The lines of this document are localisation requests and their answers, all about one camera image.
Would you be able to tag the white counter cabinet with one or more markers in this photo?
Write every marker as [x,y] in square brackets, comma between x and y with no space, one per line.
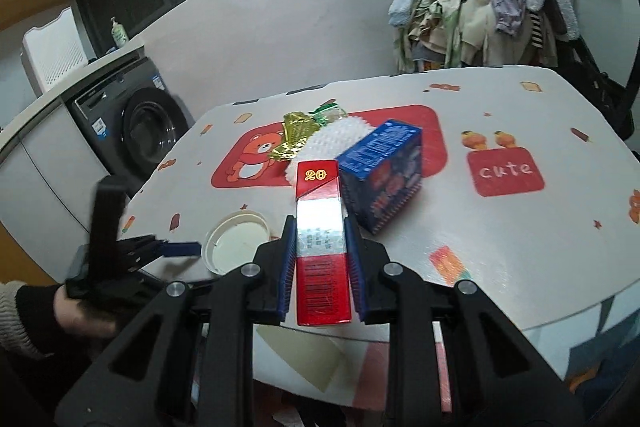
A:
[40,167]

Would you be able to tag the white perforated laundry basket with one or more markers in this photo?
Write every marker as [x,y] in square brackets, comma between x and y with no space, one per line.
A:
[55,52]

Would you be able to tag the white foam net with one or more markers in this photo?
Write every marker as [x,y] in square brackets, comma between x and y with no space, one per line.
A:
[325,144]

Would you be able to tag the green pump soap bottle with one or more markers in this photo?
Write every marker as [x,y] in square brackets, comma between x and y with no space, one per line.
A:
[120,38]

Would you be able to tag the pile of clothes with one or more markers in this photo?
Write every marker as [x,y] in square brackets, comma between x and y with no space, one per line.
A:
[475,7]

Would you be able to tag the black exercise bike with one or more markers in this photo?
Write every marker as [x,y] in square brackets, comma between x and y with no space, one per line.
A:
[595,72]

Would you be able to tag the beige paper sheet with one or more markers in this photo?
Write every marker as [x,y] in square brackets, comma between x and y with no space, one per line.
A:
[300,352]

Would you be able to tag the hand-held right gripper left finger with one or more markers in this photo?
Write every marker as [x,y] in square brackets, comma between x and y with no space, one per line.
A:
[287,267]

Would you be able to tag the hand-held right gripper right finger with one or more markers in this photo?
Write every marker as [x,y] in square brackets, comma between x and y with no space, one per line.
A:
[352,267]

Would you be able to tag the gold foil wrapper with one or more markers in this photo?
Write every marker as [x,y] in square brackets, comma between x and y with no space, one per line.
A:
[295,132]

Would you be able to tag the green snack wrapper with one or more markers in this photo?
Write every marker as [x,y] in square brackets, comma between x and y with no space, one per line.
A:
[330,112]

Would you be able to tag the grey washing machine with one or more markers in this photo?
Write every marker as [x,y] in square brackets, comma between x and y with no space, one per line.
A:
[150,127]

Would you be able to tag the white round lid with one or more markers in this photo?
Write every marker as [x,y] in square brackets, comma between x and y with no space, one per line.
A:
[235,242]

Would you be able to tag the person's left hand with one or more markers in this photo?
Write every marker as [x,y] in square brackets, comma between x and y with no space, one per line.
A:
[75,317]

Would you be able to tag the blue cardboard box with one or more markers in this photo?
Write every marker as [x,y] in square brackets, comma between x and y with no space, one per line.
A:
[385,167]

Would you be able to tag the red cardboard box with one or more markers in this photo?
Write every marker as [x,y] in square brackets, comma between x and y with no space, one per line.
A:
[322,257]

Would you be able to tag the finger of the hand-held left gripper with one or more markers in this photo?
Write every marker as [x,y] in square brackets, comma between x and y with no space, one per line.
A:
[182,249]

